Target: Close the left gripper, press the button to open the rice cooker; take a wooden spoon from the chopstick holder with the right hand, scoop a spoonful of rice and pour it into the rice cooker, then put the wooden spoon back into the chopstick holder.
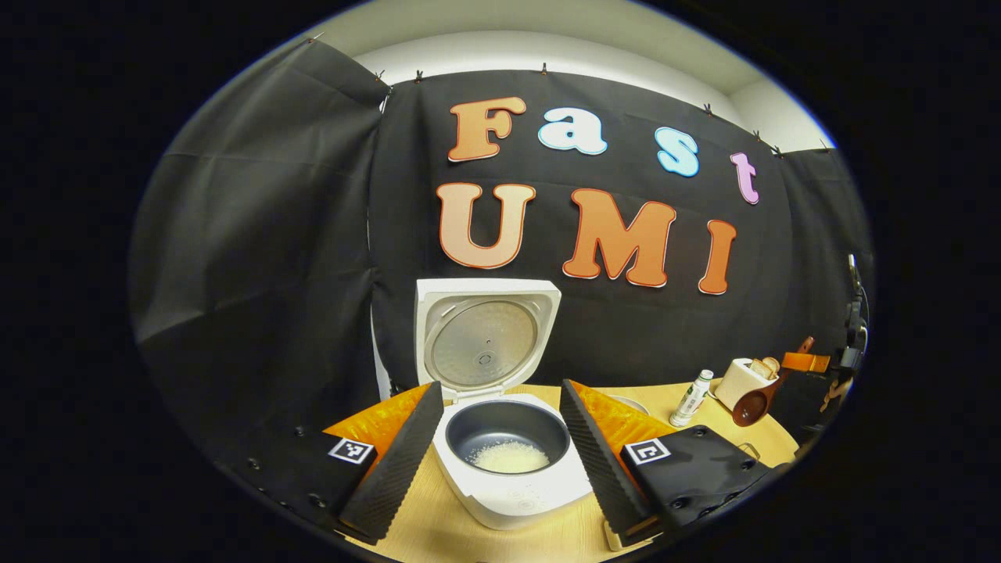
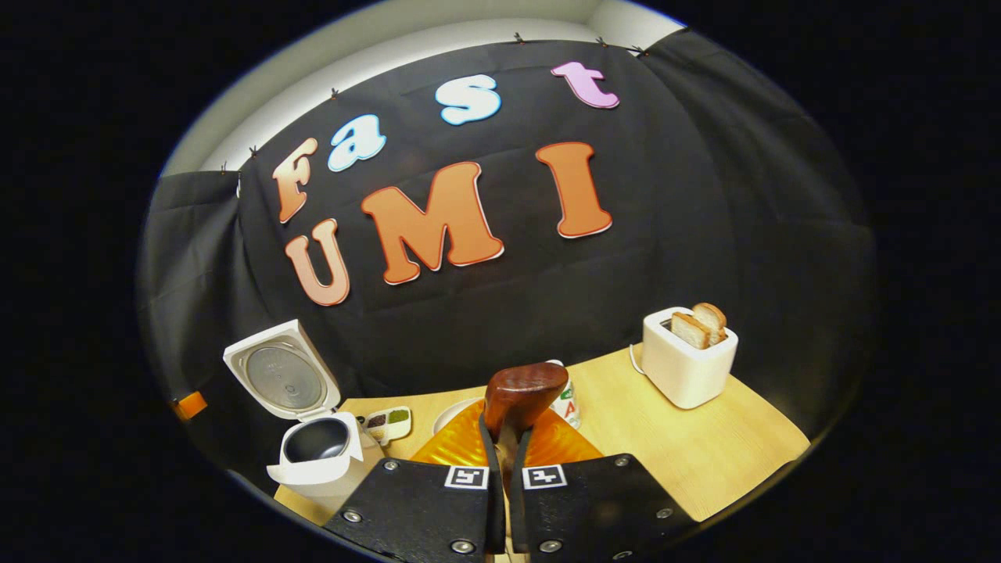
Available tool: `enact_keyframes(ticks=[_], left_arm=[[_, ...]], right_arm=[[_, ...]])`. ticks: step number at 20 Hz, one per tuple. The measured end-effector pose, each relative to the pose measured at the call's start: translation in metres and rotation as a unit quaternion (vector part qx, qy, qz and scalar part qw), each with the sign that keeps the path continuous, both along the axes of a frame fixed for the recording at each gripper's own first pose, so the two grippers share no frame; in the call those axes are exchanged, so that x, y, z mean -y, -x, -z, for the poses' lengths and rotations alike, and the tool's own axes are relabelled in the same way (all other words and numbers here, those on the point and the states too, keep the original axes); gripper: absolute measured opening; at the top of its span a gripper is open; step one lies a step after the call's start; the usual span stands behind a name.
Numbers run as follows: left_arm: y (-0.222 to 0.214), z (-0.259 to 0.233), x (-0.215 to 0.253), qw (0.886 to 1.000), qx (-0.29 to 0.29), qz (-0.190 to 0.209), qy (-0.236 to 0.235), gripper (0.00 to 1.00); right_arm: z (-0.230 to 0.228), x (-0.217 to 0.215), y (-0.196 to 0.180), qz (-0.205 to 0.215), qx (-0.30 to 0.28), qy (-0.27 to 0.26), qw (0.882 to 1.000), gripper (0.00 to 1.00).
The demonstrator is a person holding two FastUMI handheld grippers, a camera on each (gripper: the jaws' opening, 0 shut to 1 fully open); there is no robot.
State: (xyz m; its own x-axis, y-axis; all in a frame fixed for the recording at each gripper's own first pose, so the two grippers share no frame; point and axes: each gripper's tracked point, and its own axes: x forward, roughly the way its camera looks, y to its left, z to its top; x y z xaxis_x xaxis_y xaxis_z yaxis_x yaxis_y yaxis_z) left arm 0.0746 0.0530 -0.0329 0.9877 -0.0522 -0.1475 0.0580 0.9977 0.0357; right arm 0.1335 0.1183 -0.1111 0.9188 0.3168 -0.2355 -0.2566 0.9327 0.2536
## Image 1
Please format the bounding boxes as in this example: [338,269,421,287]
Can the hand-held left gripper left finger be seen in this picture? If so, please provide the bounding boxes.
[223,381,445,546]

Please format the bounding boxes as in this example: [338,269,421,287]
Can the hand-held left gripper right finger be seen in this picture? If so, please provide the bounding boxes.
[558,379,791,548]

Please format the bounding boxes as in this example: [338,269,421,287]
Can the brown wooden spoon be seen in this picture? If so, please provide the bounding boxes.
[733,336,816,427]

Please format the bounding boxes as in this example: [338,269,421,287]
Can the white rice layer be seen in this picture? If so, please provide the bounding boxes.
[468,440,551,474]

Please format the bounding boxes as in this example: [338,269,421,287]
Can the white rice cooker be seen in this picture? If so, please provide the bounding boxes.
[414,278,594,531]

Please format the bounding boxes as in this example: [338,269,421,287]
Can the white toaster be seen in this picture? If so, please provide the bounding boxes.
[716,357,783,413]

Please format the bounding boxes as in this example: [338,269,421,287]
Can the white milk bottle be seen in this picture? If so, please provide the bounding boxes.
[669,369,715,428]

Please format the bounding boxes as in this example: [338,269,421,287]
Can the black backdrop cloth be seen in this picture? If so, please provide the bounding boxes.
[129,35,875,470]

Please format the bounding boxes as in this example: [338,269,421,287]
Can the row of black cloth clips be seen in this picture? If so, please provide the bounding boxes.
[309,31,830,157]

